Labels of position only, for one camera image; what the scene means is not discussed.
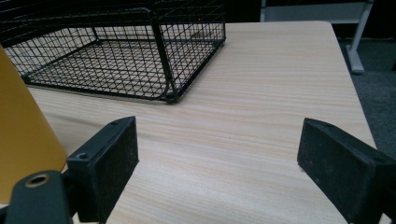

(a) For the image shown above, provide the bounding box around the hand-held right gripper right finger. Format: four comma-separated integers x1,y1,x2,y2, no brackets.
296,118,396,224

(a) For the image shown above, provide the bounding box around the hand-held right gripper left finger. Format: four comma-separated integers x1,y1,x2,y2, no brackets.
66,116,140,224

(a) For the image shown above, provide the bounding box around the yellow plastic object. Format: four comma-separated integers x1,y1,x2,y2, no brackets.
0,45,68,204

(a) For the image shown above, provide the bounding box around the black wire mesh basket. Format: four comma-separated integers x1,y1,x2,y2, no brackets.
0,0,227,105

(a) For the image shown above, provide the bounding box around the white metal table frame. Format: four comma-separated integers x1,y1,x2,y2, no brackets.
260,0,375,75

